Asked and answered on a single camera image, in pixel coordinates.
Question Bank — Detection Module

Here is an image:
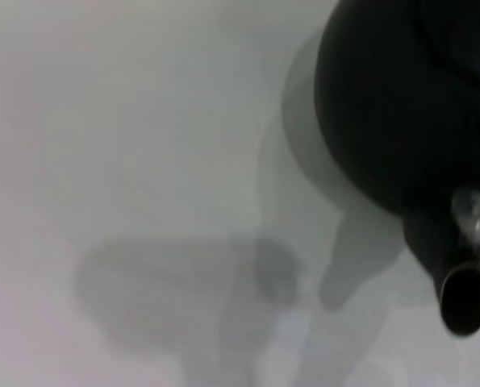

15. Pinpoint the black round teapot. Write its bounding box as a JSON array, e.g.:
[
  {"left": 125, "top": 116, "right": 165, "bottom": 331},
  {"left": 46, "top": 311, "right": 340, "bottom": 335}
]
[{"left": 314, "top": 0, "right": 480, "bottom": 338}]

